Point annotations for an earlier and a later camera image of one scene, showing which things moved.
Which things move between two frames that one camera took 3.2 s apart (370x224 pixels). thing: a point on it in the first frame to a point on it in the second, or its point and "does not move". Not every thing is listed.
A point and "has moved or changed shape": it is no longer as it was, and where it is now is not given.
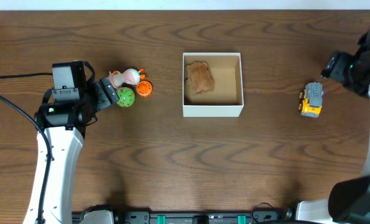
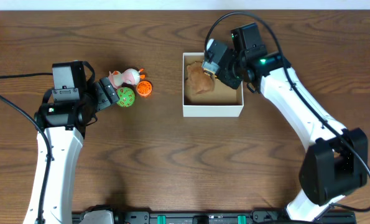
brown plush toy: x=199 y=77 does not move
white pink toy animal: x=130 y=76 does not move
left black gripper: x=103 y=94 does not move
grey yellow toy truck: x=311 y=99 has moved or changed shape
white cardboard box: x=226 y=99 does not move
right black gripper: x=334 y=66 to x=223 y=68
